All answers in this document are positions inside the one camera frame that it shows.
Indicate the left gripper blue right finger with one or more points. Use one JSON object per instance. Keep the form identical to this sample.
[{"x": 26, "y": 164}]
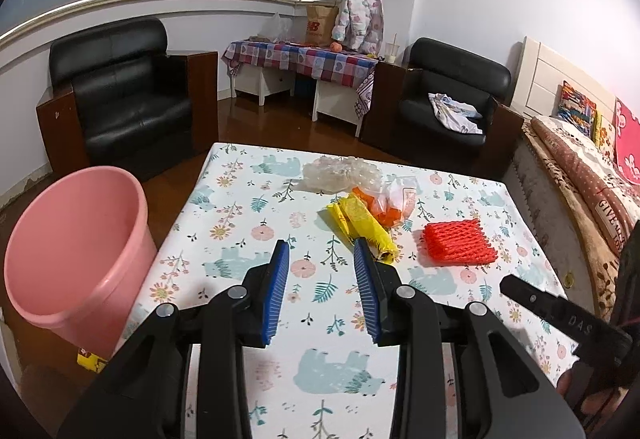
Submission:
[{"x": 376, "y": 284}]

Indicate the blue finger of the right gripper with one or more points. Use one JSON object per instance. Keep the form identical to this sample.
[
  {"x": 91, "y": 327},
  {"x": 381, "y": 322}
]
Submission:
[{"x": 541, "y": 303}]

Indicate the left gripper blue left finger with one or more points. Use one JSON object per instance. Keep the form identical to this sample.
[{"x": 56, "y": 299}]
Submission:
[{"x": 272, "y": 290}]

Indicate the pink plastic trash bucket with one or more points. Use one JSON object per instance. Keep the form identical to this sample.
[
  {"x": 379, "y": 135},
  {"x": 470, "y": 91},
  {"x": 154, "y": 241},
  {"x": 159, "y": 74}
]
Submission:
[{"x": 78, "y": 255}]

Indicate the right hand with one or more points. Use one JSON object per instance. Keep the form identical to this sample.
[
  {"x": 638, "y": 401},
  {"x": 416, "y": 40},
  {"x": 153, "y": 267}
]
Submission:
[{"x": 604, "y": 403}]

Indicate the yellow plastic wrapper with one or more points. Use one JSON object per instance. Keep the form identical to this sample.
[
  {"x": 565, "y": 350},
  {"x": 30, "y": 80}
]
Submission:
[{"x": 353, "y": 218}]

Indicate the orange plastic bag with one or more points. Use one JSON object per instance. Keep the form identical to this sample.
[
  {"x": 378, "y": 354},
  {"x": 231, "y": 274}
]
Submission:
[{"x": 393, "y": 202}]

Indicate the floral bear tablecloth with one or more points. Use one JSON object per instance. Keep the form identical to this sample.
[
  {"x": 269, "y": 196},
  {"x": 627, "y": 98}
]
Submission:
[{"x": 321, "y": 376}]

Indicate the red foam fruit net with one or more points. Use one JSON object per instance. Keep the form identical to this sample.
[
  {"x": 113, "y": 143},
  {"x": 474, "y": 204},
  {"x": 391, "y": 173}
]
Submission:
[{"x": 458, "y": 243}]

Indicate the bed with patterned blankets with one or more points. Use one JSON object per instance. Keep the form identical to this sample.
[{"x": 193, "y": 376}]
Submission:
[{"x": 579, "y": 208}]

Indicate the clear bubble plastic bag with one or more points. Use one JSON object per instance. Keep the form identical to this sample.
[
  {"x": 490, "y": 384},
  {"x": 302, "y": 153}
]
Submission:
[{"x": 333, "y": 174}]

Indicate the right black leather armchair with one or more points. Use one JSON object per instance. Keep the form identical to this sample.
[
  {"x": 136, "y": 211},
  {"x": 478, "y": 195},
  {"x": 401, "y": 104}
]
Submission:
[{"x": 401, "y": 121}]

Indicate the black leather armchair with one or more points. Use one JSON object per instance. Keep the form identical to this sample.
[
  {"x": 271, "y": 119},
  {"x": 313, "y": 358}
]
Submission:
[
  {"x": 119, "y": 98},
  {"x": 401, "y": 121}
]

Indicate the yellow floral pillow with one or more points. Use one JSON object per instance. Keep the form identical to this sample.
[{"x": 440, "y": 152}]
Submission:
[{"x": 603, "y": 136}]

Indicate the white low side table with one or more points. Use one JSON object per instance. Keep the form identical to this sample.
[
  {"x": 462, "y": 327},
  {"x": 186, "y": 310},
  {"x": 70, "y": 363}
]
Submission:
[{"x": 319, "y": 98}]

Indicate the cloth on armchair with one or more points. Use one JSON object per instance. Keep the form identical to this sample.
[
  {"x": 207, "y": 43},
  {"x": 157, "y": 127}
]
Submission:
[{"x": 455, "y": 116}]

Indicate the red floral pillow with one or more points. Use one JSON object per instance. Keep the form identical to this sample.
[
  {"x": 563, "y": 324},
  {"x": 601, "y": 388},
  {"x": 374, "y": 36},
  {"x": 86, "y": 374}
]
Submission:
[{"x": 627, "y": 143}]

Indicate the yellow box on floor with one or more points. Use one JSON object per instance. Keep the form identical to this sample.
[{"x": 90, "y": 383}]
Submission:
[{"x": 89, "y": 361}]

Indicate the colourful striped pillow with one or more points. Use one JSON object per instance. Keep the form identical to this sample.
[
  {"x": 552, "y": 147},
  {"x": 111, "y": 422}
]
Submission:
[{"x": 577, "y": 109}]

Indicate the checkered tablecloth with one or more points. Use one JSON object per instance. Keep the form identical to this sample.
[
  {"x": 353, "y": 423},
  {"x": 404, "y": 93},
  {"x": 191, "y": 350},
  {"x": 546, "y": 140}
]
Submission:
[{"x": 345, "y": 69}]

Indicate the plastic drink cup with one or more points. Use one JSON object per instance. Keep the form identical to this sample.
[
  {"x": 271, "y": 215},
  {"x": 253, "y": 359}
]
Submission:
[{"x": 391, "y": 51}]

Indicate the orange fruit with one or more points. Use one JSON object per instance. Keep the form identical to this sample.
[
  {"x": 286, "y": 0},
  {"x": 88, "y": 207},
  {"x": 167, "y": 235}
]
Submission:
[{"x": 336, "y": 47}]

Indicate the left black leather armchair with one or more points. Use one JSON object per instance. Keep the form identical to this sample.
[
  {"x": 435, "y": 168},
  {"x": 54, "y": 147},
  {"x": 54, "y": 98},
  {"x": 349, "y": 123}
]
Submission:
[{"x": 119, "y": 98}]

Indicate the white wooden headboard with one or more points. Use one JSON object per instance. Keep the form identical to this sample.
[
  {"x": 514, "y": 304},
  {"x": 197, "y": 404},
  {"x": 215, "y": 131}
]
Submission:
[{"x": 540, "y": 77}]

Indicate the clear plastic bag on table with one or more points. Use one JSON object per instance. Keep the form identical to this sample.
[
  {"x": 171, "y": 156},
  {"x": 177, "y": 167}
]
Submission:
[{"x": 276, "y": 28}]

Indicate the hanging floral puffer jacket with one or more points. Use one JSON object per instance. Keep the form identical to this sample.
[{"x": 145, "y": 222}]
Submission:
[{"x": 359, "y": 26}]

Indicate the brown paper shopping bag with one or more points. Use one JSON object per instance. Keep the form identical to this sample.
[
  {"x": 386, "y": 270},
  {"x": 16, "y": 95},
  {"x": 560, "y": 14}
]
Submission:
[{"x": 320, "y": 22}]

